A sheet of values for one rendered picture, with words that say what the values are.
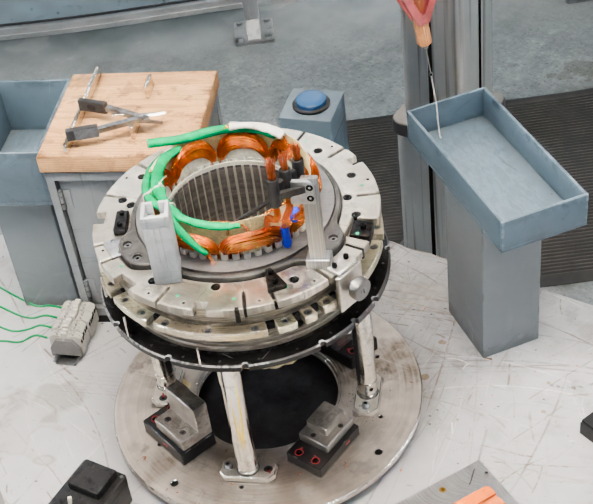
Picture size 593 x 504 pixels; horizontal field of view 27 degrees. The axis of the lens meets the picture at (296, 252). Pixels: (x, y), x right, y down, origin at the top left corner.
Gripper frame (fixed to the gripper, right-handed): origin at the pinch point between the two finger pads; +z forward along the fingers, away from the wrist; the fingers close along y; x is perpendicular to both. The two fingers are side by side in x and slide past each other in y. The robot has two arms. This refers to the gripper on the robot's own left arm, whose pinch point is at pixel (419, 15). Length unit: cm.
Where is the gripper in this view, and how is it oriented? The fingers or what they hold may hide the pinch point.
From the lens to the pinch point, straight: 146.0
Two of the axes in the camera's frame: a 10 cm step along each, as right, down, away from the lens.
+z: 2.2, 7.7, 6.1
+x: 9.1, -3.9, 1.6
